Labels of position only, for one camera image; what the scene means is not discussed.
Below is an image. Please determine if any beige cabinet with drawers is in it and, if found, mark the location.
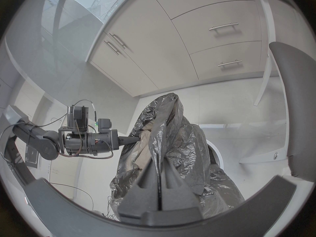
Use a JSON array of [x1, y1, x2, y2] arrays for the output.
[[85, 0, 273, 98]]

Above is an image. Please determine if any white trash bin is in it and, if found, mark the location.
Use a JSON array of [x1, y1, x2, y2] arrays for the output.
[[206, 139, 225, 170]]

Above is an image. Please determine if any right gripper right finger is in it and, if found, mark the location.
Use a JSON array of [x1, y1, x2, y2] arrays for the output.
[[160, 155, 204, 219]]

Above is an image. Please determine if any black plastic bag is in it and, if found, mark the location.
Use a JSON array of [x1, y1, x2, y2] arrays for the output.
[[109, 92, 245, 222]]

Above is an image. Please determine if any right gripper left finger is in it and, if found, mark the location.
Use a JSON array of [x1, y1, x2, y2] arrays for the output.
[[118, 156, 161, 219]]

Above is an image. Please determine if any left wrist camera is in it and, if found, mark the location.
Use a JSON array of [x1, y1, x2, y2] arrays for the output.
[[97, 118, 112, 134]]

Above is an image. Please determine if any grey chair with white legs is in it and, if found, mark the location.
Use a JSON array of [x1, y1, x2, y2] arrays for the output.
[[238, 0, 316, 183]]

